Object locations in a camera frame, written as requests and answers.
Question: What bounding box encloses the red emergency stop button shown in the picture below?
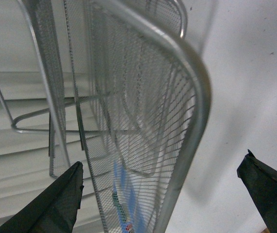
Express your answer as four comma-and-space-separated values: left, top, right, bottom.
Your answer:
126, 223, 133, 232

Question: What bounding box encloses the silver mesh three-tier rack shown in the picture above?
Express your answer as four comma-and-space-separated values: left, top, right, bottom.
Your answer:
11, 0, 211, 233

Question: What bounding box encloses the blue plastic tray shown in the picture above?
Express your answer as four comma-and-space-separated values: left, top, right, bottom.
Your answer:
112, 161, 146, 233

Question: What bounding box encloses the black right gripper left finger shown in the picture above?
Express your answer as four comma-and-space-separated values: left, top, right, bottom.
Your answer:
0, 162, 84, 233

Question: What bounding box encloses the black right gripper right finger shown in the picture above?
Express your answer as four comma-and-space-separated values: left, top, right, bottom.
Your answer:
237, 150, 277, 233

